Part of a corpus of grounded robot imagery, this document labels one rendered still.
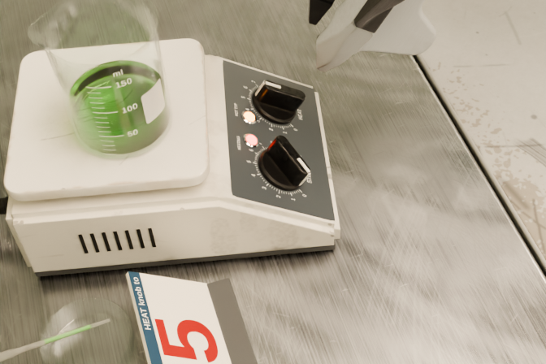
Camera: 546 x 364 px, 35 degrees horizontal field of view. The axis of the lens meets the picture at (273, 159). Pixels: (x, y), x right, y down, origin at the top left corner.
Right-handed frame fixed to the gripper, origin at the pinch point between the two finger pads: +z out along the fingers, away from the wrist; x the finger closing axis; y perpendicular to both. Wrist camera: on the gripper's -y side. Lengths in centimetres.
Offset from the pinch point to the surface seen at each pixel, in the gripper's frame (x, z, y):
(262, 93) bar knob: -0.3, 6.2, -0.5
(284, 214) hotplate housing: -8.8, 7.7, 1.0
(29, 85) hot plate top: 0.0, 11.6, -14.4
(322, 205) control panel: -7.5, 7.4, 3.7
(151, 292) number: -12.7, 12.8, -5.7
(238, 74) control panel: 2.1, 7.4, -1.5
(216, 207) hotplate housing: -9.2, 8.0, -3.5
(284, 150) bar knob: -5.5, 5.7, 0.3
